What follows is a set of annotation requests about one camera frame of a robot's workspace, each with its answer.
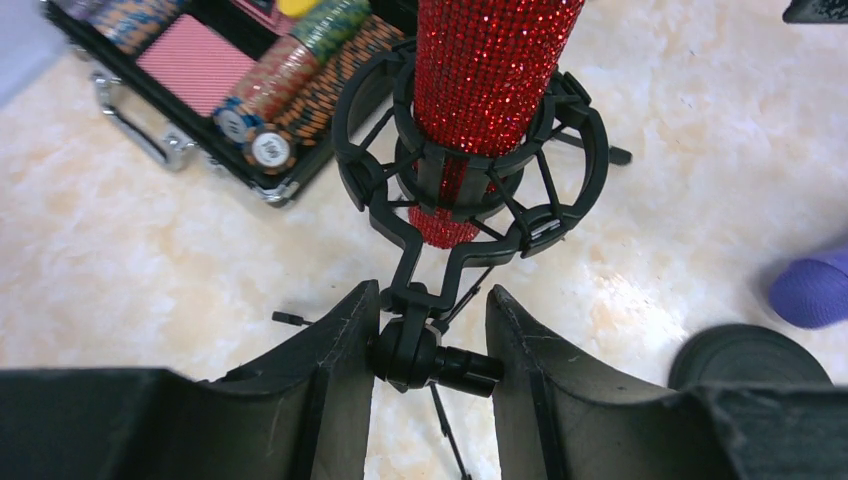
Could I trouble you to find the red glitter microphone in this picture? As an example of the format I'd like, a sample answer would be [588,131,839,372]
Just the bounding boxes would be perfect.
[408,1,584,249]

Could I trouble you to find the pink card deck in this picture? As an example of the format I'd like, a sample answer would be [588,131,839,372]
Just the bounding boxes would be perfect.
[137,14,255,117]

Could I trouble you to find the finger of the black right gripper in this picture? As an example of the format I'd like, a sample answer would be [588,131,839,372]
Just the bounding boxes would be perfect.
[782,0,848,24]

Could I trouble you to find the yellow dealer chip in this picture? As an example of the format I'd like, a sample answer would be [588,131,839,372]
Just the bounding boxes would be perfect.
[275,0,322,19]

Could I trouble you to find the black aluminium poker chip case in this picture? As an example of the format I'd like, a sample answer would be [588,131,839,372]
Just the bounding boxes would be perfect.
[41,1,415,207]

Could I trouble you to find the black tripod stand with pop filter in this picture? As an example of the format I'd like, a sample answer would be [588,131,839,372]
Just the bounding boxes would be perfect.
[271,36,634,480]

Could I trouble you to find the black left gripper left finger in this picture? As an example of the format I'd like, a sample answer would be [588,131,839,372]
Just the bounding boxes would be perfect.
[1,281,380,479]

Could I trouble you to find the purple toy microphone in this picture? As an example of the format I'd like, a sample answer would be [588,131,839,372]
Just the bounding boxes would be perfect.
[768,245,847,329]

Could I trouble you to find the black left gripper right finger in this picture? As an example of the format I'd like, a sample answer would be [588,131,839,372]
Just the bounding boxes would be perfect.
[486,286,847,479]

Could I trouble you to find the black round base microphone stand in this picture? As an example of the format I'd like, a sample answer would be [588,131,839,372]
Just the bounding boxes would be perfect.
[667,324,832,390]

